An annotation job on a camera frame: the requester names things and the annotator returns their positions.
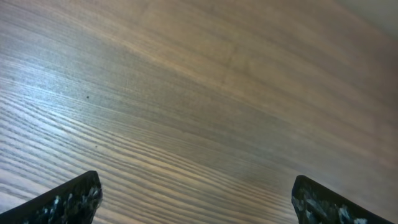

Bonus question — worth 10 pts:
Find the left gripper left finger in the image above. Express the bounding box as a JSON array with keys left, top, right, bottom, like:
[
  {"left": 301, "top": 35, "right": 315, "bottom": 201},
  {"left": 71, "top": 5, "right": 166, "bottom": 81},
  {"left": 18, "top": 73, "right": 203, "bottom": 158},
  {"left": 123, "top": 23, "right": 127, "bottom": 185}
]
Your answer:
[{"left": 1, "top": 170, "right": 103, "bottom": 224}]

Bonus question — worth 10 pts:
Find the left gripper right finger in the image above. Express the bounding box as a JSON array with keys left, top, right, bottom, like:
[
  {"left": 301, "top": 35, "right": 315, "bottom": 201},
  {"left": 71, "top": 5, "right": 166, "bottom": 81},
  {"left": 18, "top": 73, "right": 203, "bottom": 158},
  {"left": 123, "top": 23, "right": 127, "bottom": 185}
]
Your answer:
[{"left": 291, "top": 175, "right": 392, "bottom": 224}]

